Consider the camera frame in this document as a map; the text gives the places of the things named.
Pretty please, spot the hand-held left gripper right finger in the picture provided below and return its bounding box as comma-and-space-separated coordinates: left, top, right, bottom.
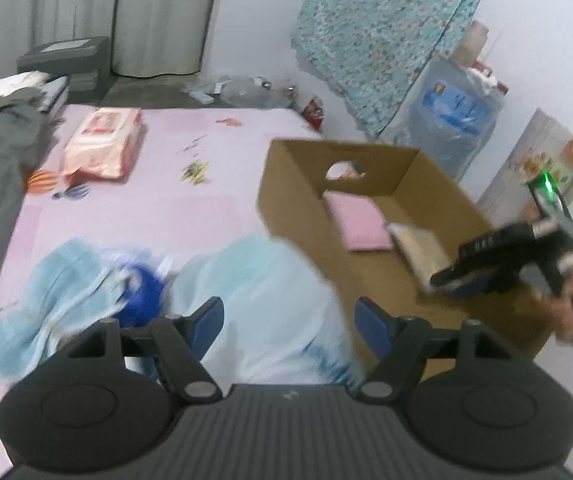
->
357, 297, 515, 403

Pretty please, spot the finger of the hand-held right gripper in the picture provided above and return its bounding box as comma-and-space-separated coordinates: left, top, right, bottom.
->
431, 260, 532, 298
459, 222, 537, 266

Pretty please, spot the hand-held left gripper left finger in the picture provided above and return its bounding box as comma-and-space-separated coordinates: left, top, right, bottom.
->
69, 297, 224, 403

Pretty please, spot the white plastic bag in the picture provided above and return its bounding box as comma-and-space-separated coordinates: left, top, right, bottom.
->
169, 232, 372, 388

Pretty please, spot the beige cloth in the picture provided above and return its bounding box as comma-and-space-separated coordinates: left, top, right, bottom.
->
388, 221, 455, 294

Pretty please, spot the pink cloth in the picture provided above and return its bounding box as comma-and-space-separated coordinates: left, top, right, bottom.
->
323, 190, 393, 252

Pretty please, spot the cardboard box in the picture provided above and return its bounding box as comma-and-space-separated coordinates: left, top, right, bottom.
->
257, 138, 560, 358

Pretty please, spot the blue checked towel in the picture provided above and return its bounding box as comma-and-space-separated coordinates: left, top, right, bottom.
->
0, 237, 127, 361

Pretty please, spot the blue plastic bag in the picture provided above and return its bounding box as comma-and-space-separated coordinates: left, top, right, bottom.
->
111, 257, 172, 328

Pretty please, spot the white printed appliance box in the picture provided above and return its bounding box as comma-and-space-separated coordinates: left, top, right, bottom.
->
477, 106, 573, 221

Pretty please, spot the pink checked bed sheet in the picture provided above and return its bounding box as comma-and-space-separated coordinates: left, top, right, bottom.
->
0, 104, 327, 478

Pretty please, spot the clear plastic storage bag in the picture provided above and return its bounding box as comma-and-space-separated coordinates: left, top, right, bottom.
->
385, 54, 508, 182

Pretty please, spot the yellow candy wrapper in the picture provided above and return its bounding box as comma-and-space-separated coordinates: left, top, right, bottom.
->
180, 160, 211, 184

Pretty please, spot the blue striped wrapper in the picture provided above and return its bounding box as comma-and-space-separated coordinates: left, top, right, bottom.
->
52, 184, 90, 201

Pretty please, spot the pink wet wipes pack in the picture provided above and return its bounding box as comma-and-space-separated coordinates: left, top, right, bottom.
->
61, 106, 146, 182

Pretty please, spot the orange striped wrapper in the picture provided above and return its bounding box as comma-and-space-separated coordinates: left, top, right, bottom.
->
25, 170, 61, 195

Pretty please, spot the turquoise floral cloth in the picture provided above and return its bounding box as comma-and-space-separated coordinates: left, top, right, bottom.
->
291, 0, 498, 137

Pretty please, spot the black box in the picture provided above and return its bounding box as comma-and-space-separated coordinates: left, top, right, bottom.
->
15, 35, 110, 106

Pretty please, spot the grey curtain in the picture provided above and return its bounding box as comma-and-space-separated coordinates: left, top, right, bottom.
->
0, 0, 227, 92

